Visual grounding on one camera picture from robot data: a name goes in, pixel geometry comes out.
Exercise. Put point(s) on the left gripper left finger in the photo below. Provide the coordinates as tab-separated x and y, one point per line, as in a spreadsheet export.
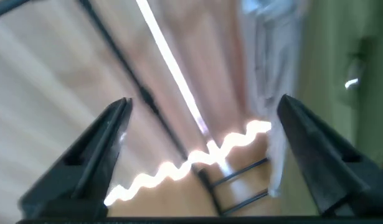
54	186

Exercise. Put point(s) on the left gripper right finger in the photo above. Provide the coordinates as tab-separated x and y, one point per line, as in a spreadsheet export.
334	180

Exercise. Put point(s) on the pale grey shorts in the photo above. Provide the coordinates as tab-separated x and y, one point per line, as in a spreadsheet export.
272	46

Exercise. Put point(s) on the black clothes rack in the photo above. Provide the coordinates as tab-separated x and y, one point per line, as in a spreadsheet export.
147	96

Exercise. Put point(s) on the beige curtain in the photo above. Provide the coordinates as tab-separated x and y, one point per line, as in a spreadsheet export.
54	77

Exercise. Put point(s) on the green garment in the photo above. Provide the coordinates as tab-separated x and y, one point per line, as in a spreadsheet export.
328	46

